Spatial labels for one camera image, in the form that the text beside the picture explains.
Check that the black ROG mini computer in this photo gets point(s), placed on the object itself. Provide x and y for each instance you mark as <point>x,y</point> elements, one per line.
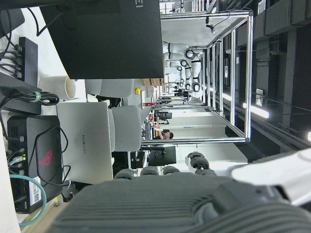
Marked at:
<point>36,160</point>

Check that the silver Huawei laptop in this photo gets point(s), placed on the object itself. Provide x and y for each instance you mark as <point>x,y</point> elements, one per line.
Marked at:
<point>85,140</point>

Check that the black camera on frame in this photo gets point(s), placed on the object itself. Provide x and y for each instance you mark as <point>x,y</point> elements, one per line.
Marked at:
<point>211,27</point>

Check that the small black monitor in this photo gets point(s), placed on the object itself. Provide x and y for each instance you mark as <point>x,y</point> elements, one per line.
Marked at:
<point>164,155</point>

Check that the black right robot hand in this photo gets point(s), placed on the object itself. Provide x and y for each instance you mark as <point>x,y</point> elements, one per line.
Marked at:
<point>155,204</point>

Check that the white paper cup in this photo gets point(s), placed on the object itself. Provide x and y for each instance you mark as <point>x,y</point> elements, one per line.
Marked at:
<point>58,87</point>

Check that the grey office chair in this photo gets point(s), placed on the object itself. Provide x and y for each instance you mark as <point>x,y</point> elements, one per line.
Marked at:
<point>114,87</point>
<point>126,128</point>

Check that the aluminium frame cage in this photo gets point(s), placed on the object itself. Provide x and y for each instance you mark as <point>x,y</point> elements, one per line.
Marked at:
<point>233,80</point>

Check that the black computer monitor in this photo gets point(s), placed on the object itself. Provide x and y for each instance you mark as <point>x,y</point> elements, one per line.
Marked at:
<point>107,36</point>

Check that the seated person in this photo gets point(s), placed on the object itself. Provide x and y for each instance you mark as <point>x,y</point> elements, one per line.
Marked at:
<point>165,133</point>

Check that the white humanoid robot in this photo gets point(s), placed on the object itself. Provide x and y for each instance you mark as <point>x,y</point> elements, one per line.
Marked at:
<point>184,65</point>

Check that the black USB hub dock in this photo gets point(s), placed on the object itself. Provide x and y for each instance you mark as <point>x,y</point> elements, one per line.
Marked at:
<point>29,60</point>

